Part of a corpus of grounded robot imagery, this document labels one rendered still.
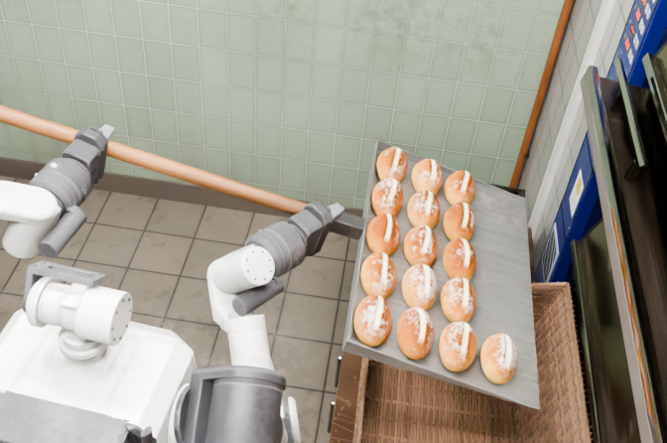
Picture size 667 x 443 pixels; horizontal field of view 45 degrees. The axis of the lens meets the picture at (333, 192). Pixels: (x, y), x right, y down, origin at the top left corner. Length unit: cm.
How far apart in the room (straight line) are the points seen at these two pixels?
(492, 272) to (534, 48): 124
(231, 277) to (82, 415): 41
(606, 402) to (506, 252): 35
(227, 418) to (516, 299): 75
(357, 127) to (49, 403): 204
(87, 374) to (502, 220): 98
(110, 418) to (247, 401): 16
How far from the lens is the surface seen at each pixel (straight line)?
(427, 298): 144
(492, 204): 176
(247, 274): 131
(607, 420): 168
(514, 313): 157
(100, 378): 107
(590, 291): 188
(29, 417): 106
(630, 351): 119
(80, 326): 101
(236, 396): 103
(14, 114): 156
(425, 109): 284
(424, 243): 151
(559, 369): 194
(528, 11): 265
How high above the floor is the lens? 227
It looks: 42 degrees down
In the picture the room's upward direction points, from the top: 6 degrees clockwise
